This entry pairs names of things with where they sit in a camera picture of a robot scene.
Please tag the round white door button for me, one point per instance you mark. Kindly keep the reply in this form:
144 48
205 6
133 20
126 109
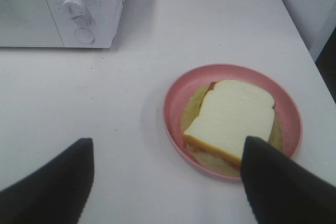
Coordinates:
84 36

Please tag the white bread sandwich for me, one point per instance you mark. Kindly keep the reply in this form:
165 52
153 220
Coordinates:
219 117

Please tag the white microwave door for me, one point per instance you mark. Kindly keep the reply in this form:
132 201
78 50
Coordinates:
28 23

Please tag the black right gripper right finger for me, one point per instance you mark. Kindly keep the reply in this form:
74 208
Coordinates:
281 191

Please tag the white timer knob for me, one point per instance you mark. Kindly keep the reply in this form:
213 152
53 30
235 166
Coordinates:
75 9

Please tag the pink round plate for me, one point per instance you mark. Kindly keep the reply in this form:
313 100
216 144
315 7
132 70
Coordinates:
185 86

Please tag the white microwave oven body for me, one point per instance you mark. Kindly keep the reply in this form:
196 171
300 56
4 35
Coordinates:
99 9

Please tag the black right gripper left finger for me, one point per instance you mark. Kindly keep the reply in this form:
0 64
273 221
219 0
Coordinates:
55 193

